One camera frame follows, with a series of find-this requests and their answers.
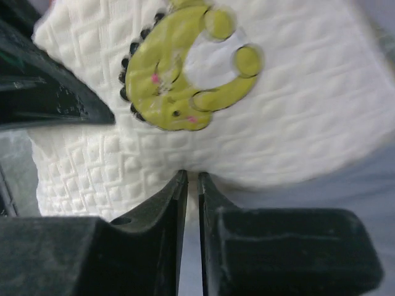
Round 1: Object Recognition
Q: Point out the grey pillowcase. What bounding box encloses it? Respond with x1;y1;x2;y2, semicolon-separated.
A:
175;147;395;296

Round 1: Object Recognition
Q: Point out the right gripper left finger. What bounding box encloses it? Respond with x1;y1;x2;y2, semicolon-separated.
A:
1;171;188;295

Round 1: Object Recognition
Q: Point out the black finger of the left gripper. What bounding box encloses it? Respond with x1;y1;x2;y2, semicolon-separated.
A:
1;1;115;130

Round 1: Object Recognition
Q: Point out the cream yellow pillow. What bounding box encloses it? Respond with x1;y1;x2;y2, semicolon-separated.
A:
28;1;394;220

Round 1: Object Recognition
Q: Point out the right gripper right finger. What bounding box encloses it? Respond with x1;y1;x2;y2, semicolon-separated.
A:
198;173;384;295

